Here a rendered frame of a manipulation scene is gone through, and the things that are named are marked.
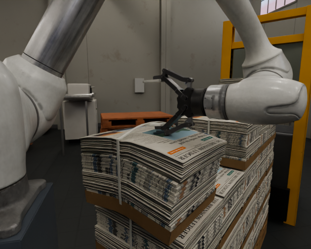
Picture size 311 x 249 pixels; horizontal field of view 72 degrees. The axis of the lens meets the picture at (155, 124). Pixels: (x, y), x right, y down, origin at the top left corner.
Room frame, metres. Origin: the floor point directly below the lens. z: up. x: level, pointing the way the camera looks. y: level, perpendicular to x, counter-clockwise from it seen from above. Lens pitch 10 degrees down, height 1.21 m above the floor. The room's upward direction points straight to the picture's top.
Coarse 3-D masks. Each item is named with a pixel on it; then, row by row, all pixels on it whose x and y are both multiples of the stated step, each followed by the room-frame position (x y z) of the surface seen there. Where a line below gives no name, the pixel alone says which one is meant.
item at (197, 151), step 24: (144, 144) 0.53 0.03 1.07; (168, 144) 0.55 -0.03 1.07; (192, 144) 0.58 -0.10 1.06; (216, 144) 0.61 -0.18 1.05; (144, 168) 0.52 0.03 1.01; (168, 168) 0.48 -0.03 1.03; (192, 168) 0.49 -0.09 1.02; (216, 168) 0.66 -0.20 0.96; (144, 192) 0.51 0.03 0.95; (168, 192) 0.47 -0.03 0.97; (192, 192) 0.55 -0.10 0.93; (168, 216) 0.47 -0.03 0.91
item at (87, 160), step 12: (108, 132) 0.72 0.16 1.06; (120, 132) 0.70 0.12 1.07; (132, 132) 0.68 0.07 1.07; (84, 144) 0.68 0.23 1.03; (96, 144) 0.64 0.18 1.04; (108, 144) 0.61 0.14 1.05; (84, 156) 0.68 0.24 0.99; (96, 156) 0.64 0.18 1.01; (108, 156) 0.60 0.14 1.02; (84, 168) 0.69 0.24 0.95; (96, 168) 0.64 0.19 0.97; (108, 168) 0.61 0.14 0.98; (84, 180) 0.68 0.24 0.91; (96, 180) 0.64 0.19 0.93; (108, 180) 0.60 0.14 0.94; (96, 192) 0.65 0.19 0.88; (108, 192) 0.60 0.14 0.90
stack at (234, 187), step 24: (264, 168) 1.37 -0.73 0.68; (216, 192) 0.75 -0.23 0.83; (240, 192) 0.93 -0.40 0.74; (120, 216) 0.63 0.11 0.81; (216, 216) 0.67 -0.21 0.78; (240, 216) 0.96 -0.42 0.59; (120, 240) 0.64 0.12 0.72; (144, 240) 0.58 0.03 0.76; (192, 240) 0.52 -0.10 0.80; (216, 240) 0.69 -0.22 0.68; (240, 240) 0.98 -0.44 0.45
